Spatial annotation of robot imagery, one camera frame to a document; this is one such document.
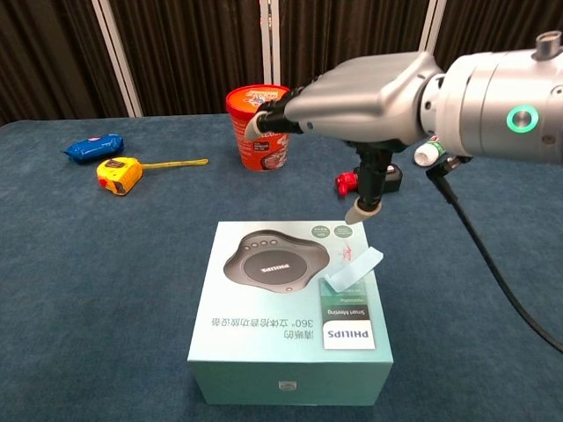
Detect small light green strip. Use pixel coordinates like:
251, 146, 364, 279
325, 246, 384, 293

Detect white box with device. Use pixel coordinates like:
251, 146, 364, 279
186, 221, 395, 406

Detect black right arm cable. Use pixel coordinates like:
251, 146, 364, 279
425, 157, 563, 353

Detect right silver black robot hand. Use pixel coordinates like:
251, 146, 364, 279
244, 50, 445, 226

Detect white green drink bottle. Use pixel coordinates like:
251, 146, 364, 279
413, 136, 448, 167

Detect dark folding screen white frames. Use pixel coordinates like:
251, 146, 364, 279
0, 0, 563, 127

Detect blue snack packet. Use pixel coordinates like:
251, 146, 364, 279
62, 134, 125, 166

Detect blue table cloth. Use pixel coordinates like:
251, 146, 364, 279
0, 113, 563, 422

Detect black bottle with red cap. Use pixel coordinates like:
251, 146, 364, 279
334, 163, 405, 198

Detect red instant noodle cup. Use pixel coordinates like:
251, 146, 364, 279
225, 84, 294, 172

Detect yellow tape measure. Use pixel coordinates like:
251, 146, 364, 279
95, 156, 209, 197

